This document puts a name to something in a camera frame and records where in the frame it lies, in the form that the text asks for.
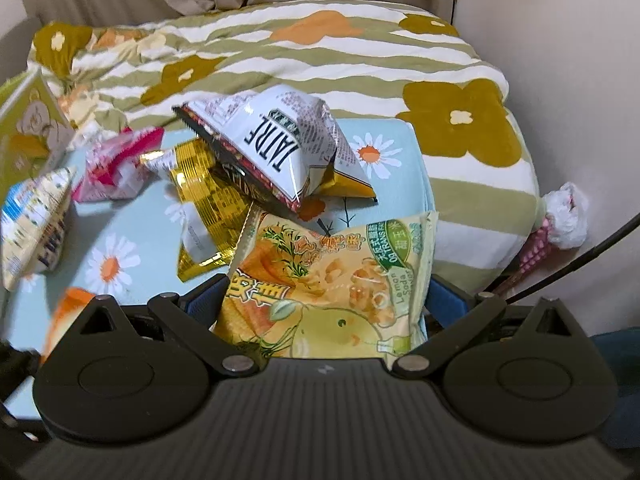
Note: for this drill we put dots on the yellow green corn snack packet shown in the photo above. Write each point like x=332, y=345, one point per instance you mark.
x=325, y=300

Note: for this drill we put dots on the orange snack packet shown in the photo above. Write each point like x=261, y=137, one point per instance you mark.
x=67, y=310

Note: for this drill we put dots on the light blue floral table cover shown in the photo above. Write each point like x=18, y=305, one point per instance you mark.
x=150, y=232

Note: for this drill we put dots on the yellow-green cardboard box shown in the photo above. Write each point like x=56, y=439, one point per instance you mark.
x=25, y=125

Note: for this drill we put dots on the blue white snack packet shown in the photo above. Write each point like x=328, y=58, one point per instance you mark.
x=35, y=230

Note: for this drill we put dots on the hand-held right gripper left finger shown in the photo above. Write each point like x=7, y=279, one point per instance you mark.
x=200, y=306

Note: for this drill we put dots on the striped floral blanket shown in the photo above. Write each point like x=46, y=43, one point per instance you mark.
x=350, y=75

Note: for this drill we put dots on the white brown snack packet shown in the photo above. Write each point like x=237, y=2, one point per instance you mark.
x=280, y=140

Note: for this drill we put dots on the pink dotted cloth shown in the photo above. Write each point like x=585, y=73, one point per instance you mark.
x=532, y=252

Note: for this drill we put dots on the gold snack packet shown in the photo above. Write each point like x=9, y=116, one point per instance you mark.
x=210, y=205

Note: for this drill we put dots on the white plastic bag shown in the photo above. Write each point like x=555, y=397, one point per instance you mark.
x=567, y=215

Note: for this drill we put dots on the dark blue cloth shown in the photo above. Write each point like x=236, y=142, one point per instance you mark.
x=622, y=355

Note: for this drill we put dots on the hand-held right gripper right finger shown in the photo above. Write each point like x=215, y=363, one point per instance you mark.
x=446, y=304

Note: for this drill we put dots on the pink snack packet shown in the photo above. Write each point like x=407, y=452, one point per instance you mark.
x=115, y=170

